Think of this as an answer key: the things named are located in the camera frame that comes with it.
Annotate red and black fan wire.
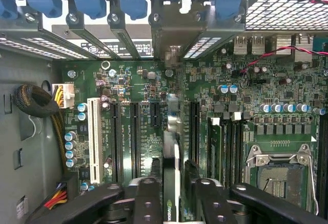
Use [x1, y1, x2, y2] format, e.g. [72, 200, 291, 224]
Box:
[239, 45, 328, 74]

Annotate red yellow black wires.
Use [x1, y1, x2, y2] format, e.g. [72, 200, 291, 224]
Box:
[43, 182, 69, 210]

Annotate short black expansion slot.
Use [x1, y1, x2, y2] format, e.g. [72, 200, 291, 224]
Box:
[150, 101, 161, 129]

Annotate metal CPU socket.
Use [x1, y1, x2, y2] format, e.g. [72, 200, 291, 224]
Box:
[244, 143, 321, 217]

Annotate white power connector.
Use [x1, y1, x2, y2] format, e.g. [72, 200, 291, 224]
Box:
[51, 83, 76, 110]

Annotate black sleeved cable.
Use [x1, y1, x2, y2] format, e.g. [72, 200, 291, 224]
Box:
[12, 84, 61, 118]

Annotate yellow and black power wires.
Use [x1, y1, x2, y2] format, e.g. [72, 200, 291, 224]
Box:
[50, 108, 68, 174]

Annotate open black PC case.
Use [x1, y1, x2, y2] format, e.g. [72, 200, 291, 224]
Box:
[0, 0, 328, 224]

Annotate green motherboard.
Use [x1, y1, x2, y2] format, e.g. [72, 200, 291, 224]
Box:
[61, 36, 328, 224]

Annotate white PCI expansion slot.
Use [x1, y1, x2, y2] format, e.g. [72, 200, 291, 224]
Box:
[87, 97, 102, 184]

